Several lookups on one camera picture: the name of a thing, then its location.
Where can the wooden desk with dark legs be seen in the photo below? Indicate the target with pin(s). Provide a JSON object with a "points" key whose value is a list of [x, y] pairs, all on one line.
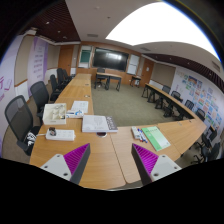
{"points": [[108, 75]]}

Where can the white book with dark stripe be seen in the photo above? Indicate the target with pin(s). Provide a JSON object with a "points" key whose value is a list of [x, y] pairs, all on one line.
{"points": [[95, 124]]}

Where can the white power strip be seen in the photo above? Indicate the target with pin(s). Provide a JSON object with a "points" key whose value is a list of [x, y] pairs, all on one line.
{"points": [[63, 135]]}

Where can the white compartment organizer box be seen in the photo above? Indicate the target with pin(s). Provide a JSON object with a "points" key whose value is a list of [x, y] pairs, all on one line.
{"points": [[50, 116]]}

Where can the narrow purple wall banner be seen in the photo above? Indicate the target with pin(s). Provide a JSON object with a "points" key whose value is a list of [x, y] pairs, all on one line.
{"points": [[38, 63]]}

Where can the long wooden side table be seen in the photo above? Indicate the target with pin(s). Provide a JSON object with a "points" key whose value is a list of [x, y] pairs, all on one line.
{"points": [[166, 98]]}

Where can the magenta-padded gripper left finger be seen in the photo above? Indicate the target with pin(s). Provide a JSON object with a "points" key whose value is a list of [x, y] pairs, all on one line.
{"points": [[56, 165]]}

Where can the group of colourful wall posters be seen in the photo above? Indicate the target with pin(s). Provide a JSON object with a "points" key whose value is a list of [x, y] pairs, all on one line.
{"points": [[203, 96]]}

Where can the large black wall screen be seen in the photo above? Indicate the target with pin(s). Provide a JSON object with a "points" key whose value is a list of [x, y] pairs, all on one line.
{"points": [[110, 59]]}

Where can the wide white purple wall banner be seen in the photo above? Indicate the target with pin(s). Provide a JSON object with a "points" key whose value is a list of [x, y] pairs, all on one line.
{"points": [[8, 76]]}

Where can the group of black office chairs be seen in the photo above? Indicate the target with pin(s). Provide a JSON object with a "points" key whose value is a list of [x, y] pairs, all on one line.
{"points": [[201, 115]]}

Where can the white marker set box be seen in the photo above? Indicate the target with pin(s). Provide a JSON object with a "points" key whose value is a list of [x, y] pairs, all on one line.
{"points": [[135, 132]]}

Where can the black chair behind desk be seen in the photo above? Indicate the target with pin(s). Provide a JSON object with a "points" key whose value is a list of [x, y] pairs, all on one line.
{"points": [[101, 70]]}

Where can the row of black office chairs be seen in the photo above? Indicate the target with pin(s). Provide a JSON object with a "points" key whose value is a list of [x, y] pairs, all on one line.
{"points": [[60, 76]]}

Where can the flat white and blue box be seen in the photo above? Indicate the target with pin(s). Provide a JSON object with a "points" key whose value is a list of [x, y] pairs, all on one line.
{"points": [[74, 114]]}

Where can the small wooden desk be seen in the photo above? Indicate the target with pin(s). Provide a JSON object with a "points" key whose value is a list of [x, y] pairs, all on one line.
{"points": [[135, 78]]}

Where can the black mesh office chair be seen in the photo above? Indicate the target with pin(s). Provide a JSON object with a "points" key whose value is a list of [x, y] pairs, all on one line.
{"points": [[18, 120], [39, 95]]}

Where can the large bright ceiling light panel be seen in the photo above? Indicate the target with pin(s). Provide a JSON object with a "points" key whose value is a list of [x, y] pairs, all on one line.
{"points": [[160, 26]]}

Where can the green booklet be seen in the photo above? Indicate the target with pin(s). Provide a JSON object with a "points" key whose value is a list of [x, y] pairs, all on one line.
{"points": [[156, 138]]}

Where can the green and white wall board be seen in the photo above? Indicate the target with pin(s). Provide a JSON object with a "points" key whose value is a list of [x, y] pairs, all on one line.
{"points": [[85, 56]]}

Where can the brown wooden door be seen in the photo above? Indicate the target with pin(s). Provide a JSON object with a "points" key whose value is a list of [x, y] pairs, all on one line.
{"points": [[65, 60], [147, 71]]}

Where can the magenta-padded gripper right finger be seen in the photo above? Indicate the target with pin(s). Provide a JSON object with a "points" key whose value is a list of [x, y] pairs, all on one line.
{"points": [[163, 166]]}

